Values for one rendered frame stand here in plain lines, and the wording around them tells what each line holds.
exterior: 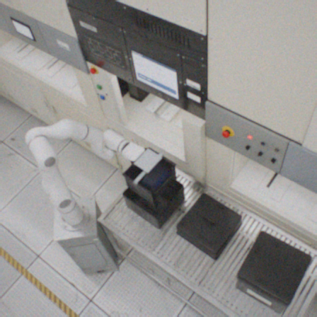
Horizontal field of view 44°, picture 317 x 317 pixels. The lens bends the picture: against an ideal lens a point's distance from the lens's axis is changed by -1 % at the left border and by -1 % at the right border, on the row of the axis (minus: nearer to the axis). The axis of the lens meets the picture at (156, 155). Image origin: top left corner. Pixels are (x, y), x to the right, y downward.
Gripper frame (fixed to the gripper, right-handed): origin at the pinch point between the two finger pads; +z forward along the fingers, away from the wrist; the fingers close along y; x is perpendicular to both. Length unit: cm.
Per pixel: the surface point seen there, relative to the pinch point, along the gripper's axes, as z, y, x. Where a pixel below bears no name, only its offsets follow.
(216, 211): 37, -13, -39
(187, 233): 31, 8, -39
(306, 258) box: 92, -12, -24
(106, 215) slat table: -21, 26, -50
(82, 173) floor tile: -106, -9, -125
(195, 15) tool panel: 12, -30, 79
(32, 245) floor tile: -90, 67, -126
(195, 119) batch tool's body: 11.6, -28.3, 15.3
